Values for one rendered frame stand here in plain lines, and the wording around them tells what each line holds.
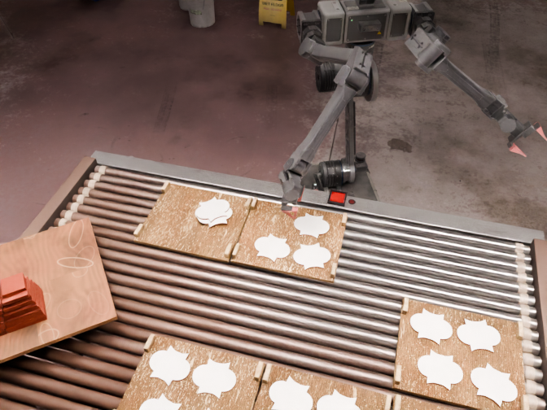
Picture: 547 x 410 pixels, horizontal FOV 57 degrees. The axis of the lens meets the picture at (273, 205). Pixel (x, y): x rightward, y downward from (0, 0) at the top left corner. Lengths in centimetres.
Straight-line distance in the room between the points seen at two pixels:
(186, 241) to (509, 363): 126
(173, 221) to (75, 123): 246
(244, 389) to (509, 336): 93
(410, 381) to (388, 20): 149
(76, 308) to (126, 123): 268
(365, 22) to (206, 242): 116
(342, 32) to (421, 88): 245
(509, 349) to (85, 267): 152
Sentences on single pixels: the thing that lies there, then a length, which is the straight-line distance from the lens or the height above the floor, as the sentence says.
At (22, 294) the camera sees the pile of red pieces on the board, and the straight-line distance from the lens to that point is 179.
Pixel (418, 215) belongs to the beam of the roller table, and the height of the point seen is 92.
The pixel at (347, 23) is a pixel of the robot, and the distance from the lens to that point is 234.
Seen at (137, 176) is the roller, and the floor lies 92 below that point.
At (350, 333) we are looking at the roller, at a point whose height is 92.
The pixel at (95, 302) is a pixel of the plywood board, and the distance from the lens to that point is 187.
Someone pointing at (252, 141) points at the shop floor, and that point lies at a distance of 399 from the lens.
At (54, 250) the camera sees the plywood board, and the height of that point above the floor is 104.
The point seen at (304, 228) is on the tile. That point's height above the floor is 94.
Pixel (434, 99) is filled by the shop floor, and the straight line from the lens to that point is 462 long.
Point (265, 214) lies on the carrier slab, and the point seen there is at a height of 94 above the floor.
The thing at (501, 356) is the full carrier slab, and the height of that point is 94.
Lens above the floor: 252
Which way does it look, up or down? 46 degrees down
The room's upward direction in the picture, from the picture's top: 1 degrees counter-clockwise
